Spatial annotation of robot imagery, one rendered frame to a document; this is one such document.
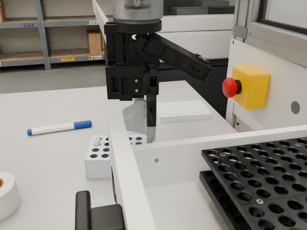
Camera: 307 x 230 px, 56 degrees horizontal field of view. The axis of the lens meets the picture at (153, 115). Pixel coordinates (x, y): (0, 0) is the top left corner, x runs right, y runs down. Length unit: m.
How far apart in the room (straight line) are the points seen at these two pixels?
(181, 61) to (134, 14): 0.10
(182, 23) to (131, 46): 0.59
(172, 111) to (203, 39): 0.42
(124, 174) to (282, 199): 0.14
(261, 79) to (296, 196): 0.33
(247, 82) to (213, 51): 0.53
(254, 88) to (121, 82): 0.26
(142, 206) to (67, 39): 4.22
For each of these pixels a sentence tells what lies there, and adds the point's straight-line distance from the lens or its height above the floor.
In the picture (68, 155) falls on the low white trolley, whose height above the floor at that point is 0.76.
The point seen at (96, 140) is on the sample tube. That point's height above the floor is 0.81.
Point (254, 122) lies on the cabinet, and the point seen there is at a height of 0.79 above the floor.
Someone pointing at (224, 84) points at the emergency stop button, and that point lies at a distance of 0.59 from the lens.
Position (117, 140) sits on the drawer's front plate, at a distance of 0.29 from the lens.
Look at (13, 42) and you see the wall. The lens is 4.46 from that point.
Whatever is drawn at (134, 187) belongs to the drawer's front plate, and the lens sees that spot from 0.23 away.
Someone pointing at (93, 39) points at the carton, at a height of 0.34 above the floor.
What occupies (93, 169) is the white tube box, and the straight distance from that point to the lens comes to 0.51.
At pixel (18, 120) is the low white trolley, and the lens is 0.78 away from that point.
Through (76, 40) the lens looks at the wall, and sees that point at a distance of 4.40.
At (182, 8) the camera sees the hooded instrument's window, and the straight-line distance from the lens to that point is 1.04.
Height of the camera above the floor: 1.07
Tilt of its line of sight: 25 degrees down
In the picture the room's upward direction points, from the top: straight up
